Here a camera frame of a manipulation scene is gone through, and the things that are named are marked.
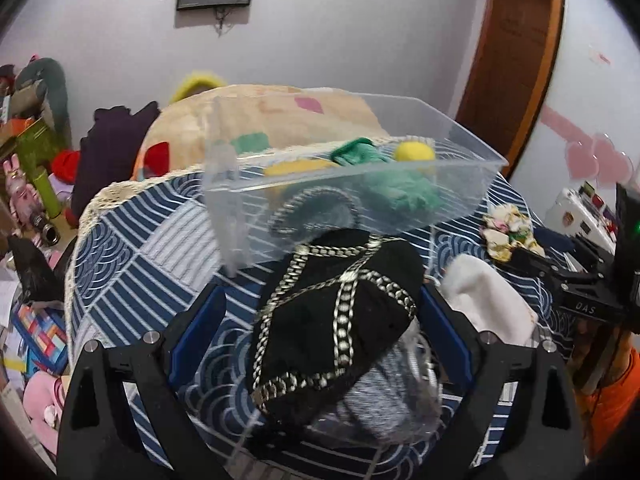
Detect green box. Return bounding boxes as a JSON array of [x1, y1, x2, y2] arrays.
[[17, 117, 64, 219]]

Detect grey knit sock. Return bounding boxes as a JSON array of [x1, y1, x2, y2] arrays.
[[309, 319, 444, 445]]

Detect yellow plush ball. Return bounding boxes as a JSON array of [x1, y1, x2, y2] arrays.
[[392, 140, 436, 164]]

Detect yellow sock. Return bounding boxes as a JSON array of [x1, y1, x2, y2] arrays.
[[263, 158, 339, 178]]

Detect metal cylinder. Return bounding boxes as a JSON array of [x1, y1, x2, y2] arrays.
[[29, 212, 62, 247]]

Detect white cloth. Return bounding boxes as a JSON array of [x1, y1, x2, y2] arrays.
[[439, 252, 539, 349]]

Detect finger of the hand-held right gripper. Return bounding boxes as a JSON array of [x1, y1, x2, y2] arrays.
[[509, 247, 607, 287]]

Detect clear plastic bin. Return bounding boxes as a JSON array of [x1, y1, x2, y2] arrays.
[[201, 89, 510, 277]]

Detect grey cloth with dark trim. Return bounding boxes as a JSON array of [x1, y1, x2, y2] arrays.
[[269, 185, 372, 242]]

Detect dark purple cloth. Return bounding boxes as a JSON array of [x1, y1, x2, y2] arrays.
[[69, 102, 162, 222]]

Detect grey-green plush toy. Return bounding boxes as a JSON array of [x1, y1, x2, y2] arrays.
[[14, 57, 72, 147]]

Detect black bag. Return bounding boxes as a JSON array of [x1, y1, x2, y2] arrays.
[[7, 234, 66, 307]]

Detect blue patterned tablecloth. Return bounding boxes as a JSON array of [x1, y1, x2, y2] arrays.
[[64, 135, 577, 480]]

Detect pink cloth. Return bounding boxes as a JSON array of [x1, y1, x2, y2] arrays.
[[22, 374, 67, 457]]

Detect black sock with silver pattern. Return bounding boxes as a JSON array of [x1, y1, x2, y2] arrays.
[[247, 228, 426, 412]]

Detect red cloth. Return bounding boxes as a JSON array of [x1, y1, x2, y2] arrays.
[[49, 149, 84, 181]]

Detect pink wall sticker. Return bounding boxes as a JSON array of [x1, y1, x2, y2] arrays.
[[542, 104, 637, 182]]

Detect colourful block-print box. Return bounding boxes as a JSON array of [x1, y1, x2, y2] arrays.
[[12, 302, 69, 377]]

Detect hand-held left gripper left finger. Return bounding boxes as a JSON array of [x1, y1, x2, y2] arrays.
[[56, 284, 229, 480]]

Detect yellow plush toy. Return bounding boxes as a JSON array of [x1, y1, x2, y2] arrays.
[[169, 70, 229, 106]]

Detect beige patchwork cushion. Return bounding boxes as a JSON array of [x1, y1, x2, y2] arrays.
[[132, 84, 392, 182]]

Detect green sock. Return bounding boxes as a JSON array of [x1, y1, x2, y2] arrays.
[[331, 137, 442, 215]]

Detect wooden door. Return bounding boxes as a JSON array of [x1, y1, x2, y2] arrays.
[[454, 0, 567, 179]]

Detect pink rabbit toy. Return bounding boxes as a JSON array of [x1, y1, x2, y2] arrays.
[[2, 154, 39, 227]]

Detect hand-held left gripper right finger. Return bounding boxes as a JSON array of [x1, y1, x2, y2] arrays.
[[421, 284, 587, 480]]

